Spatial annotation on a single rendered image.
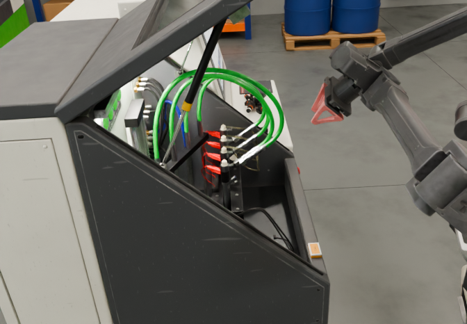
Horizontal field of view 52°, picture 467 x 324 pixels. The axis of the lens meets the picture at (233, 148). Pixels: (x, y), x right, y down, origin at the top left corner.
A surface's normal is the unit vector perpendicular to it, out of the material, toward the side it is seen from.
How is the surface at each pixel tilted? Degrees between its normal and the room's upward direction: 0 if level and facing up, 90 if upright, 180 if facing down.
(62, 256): 90
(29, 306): 90
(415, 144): 52
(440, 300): 0
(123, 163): 90
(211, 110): 90
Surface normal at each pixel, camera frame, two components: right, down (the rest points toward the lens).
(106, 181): 0.03, 0.48
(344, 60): -0.78, -0.32
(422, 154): -0.82, -0.51
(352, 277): -0.05, -0.87
